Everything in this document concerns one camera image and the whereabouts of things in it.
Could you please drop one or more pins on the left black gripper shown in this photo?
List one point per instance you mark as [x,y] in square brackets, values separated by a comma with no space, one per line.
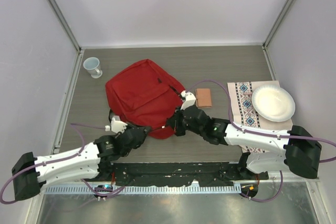
[146,129]

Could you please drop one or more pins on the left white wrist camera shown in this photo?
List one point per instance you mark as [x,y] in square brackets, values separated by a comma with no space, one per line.
[116,125]

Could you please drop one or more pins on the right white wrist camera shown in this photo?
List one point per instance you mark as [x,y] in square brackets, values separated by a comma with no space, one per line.
[188,99]

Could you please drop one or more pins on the slotted cable duct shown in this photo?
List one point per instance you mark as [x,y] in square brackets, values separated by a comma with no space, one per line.
[194,188]

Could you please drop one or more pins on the translucent plastic cup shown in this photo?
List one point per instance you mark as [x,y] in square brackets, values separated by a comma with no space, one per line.
[92,66]

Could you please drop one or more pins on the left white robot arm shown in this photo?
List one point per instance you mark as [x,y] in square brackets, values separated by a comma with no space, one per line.
[93,161]

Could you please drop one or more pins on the patterned cloth placemat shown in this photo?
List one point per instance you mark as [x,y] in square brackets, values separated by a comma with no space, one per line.
[243,110]

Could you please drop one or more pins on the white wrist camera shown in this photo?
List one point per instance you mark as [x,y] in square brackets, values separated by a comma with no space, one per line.
[188,99]
[116,125]

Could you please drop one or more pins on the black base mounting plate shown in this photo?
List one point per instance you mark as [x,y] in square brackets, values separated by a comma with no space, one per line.
[174,168]

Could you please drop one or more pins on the red backpack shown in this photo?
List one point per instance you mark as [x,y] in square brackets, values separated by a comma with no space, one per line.
[145,94]

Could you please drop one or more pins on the white paper plate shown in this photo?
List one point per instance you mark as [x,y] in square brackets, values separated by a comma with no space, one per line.
[273,103]

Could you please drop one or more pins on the aluminium frame rail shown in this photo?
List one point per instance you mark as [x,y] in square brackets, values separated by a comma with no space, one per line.
[288,178]

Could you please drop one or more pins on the tan leather wallet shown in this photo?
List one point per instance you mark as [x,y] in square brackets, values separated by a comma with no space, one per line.
[203,98]

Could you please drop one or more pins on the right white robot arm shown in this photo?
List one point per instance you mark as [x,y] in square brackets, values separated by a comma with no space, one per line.
[284,150]

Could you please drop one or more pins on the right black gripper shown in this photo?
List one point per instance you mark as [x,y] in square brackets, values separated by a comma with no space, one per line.
[175,121]

